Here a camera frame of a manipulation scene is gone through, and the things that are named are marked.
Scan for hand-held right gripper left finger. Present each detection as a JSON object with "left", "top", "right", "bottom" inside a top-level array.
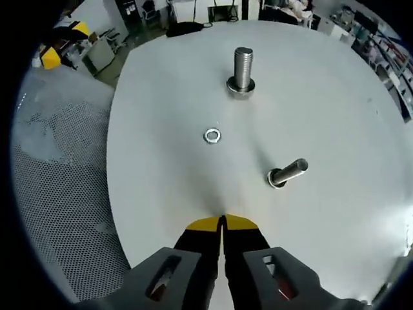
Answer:
[{"left": 77, "top": 216, "right": 224, "bottom": 310}]

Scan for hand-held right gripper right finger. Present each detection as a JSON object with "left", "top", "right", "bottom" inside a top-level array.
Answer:
[{"left": 225, "top": 213, "right": 372, "bottom": 310}]

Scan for small steel washer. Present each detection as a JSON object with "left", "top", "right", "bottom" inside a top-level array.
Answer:
[{"left": 267, "top": 167, "right": 288, "bottom": 191}]

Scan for small threaded steel stud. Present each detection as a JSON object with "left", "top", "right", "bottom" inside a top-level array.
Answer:
[{"left": 267, "top": 158, "right": 309, "bottom": 191}]

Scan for large silver washer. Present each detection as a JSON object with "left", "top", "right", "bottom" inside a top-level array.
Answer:
[{"left": 226, "top": 76, "right": 256, "bottom": 93}]

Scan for large threaded steel stud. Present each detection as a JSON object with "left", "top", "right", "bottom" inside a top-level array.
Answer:
[{"left": 225, "top": 46, "right": 257, "bottom": 99}]

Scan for white drawer cabinet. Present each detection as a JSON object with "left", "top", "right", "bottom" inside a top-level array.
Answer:
[{"left": 82, "top": 37, "right": 116, "bottom": 77}]

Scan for black computer mouse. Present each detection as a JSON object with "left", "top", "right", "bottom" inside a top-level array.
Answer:
[{"left": 165, "top": 21, "right": 204, "bottom": 38}]

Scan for small silver hex nut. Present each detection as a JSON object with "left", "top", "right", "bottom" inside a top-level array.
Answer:
[{"left": 203, "top": 128, "right": 222, "bottom": 145}]

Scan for grey mesh office chair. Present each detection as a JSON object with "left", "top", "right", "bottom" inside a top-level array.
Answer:
[{"left": 12, "top": 69, "right": 132, "bottom": 304}]

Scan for storage shelving unit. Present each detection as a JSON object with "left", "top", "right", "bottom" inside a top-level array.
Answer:
[{"left": 351, "top": 19, "right": 413, "bottom": 122}]

